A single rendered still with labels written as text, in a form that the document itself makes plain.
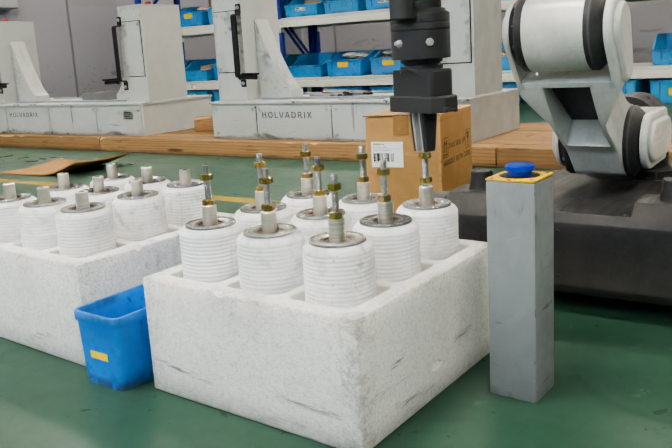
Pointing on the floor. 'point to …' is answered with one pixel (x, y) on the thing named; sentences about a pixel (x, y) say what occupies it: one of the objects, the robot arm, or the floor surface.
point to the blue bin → (116, 339)
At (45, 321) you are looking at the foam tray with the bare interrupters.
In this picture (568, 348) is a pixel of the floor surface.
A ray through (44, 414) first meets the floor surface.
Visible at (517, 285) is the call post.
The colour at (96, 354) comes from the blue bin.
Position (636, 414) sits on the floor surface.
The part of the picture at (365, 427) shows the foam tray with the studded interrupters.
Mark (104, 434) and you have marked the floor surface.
